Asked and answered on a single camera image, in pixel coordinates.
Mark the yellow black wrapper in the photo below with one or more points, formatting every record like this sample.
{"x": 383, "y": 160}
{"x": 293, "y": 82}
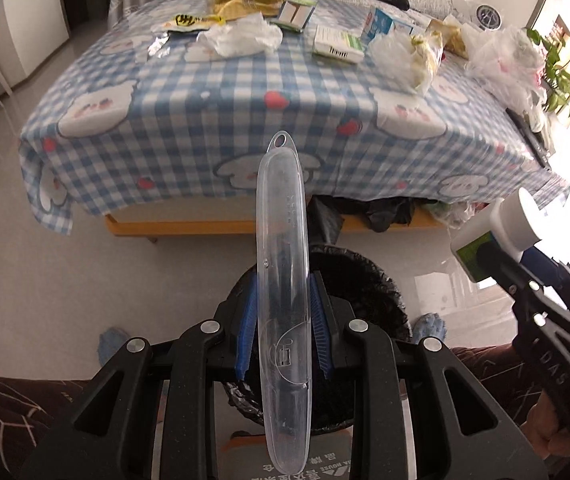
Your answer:
{"x": 185, "y": 21}

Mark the silver foil wrapper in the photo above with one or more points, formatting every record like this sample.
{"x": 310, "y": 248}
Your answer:
{"x": 157, "y": 45}

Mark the blue white carton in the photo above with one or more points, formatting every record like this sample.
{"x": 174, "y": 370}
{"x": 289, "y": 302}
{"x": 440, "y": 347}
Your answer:
{"x": 377, "y": 22}

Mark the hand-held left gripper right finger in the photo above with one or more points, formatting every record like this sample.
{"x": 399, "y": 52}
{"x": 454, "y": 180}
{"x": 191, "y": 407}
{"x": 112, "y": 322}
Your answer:
{"x": 321, "y": 332}

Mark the crumpled white plastic bag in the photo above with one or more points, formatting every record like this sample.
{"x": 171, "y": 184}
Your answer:
{"x": 240, "y": 35}

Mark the black phone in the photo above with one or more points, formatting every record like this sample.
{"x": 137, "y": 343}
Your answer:
{"x": 527, "y": 132}

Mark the large clear plastic bag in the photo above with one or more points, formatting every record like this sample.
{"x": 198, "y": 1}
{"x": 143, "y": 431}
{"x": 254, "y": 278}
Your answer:
{"x": 500, "y": 60}

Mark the green houseplant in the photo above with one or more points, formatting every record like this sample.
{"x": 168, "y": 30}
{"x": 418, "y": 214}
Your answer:
{"x": 562, "y": 85}

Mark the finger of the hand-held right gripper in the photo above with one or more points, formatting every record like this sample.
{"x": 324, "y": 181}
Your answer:
{"x": 517, "y": 272}
{"x": 547, "y": 265}

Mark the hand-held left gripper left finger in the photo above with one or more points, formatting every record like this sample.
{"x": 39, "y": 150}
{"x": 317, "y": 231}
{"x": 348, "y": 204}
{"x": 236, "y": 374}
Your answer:
{"x": 245, "y": 332}

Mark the clear bag with yellow contents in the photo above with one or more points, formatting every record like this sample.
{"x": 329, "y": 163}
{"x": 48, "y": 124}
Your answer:
{"x": 415, "y": 60}

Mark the person's right hand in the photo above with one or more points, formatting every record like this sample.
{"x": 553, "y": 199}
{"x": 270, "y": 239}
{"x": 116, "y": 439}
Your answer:
{"x": 540, "y": 427}

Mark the gold tissue box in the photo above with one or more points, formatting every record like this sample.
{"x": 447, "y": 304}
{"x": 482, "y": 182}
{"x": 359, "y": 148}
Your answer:
{"x": 452, "y": 37}

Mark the green white open box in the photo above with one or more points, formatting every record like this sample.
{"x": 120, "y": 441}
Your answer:
{"x": 295, "y": 14}

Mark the blue checkered tablecloth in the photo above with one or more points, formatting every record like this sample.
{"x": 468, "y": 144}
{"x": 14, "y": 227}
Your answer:
{"x": 215, "y": 110}

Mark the brown patterned pants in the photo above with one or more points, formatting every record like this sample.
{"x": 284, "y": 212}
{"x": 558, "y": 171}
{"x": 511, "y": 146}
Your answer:
{"x": 5, "y": 420}

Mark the small round fan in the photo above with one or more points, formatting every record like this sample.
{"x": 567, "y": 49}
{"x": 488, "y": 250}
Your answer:
{"x": 487, "y": 16}

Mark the white green tube bottle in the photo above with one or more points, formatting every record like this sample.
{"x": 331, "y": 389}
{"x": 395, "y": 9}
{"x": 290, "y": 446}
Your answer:
{"x": 495, "y": 240}

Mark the trash bin with black liner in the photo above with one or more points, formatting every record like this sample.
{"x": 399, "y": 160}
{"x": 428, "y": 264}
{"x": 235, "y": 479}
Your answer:
{"x": 365, "y": 285}

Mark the clear plastic toothbrush case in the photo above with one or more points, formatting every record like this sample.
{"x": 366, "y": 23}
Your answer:
{"x": 282, "y": 260}

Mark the white box with green label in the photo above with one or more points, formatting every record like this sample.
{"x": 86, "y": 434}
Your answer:
{"x": 335, "y": 45}

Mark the black plastic bag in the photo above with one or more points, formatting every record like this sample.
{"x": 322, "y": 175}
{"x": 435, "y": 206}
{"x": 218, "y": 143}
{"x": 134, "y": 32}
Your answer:
{"x": 390, "y": 212}
{"x": 325, "y": 220}

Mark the wooden table frame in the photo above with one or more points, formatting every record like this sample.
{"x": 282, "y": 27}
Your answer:
{"x": 190, "y": 225}

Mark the blue slipper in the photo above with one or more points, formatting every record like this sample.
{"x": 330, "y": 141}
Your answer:
{"x": 430, "y": 327}
{"x": 110, "y": 344}

